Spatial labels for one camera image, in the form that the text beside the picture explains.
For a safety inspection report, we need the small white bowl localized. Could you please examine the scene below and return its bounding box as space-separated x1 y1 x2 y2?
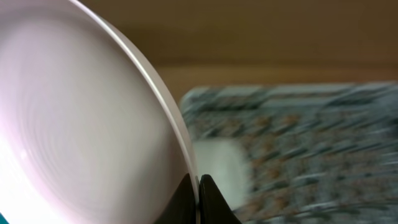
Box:
193 138 251 210

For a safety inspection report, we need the teal plastic tray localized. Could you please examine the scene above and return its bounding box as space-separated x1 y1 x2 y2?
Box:
0 213 9 224

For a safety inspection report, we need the large white plate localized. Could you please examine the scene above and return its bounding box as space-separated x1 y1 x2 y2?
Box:
1 0 199 223

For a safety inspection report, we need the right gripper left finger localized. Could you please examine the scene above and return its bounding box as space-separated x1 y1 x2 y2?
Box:
154 174 196 224

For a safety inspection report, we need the grey dish rack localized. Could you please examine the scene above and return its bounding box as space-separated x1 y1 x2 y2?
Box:
180 82 397 223

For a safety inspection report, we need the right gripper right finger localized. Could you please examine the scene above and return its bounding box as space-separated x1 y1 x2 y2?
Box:
199 174 241 224

